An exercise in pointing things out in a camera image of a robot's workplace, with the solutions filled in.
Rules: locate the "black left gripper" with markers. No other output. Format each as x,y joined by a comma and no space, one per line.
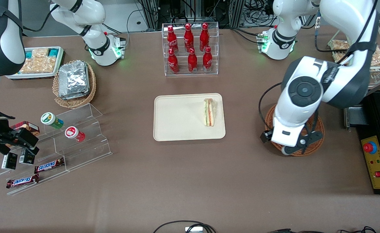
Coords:
264,137

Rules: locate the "triangle sandwich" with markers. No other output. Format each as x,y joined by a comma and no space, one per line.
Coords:
209,113

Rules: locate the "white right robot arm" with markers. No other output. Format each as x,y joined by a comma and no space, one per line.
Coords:
2,42

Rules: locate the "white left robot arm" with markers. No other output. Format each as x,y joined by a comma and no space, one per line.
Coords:
300,110

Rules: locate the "round brown wicker basket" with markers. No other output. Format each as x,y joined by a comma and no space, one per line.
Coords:
270,121

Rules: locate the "oval tan wicker basket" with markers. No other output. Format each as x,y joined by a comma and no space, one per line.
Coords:
76,103

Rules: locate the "white rectangular snack tray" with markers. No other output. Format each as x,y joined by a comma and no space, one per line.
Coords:
31,76

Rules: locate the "cream plastic tray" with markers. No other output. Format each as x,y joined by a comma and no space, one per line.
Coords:
180,118

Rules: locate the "small black box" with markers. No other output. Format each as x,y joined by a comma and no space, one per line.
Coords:
26,158
9,161

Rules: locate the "red brown snack box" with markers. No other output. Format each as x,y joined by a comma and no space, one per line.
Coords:
26,126

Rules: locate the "brown Snickers bar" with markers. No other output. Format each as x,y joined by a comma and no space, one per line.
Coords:
49,165
22,181

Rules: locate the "green snack can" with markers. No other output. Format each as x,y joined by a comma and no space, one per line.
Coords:
51,119

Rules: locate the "red snack can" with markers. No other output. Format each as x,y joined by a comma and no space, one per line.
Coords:
74,133

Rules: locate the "black counter machine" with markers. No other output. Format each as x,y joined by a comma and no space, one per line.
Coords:
371,113

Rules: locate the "clear acrylic stepped display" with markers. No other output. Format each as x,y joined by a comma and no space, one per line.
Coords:
86,145

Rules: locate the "yellow black control box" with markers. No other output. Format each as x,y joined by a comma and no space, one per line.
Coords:
376,161

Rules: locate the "silver foil pack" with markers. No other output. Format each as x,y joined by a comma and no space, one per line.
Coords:
79,96
74,77

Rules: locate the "clear bag of fried snacks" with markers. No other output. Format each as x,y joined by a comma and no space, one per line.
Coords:
339,44
378,57
340,57

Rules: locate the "clear bag of crackers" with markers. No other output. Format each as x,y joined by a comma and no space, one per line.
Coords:
40,52
37,64

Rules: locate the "teal snack packet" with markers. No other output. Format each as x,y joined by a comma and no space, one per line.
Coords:
29,53
53,51

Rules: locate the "red cola bottle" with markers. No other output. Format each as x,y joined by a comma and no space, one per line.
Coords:
204,37
188,38
192,61
207,60
171,40
173,62

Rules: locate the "clear acrylic bottle rack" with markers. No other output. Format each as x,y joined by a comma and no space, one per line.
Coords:
181,72

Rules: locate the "small white device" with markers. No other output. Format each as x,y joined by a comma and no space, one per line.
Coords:
193,229

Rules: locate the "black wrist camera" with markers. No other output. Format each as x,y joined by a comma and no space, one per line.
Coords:
265,136

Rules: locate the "aluminium frame rack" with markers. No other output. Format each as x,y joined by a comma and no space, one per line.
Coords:
193,11

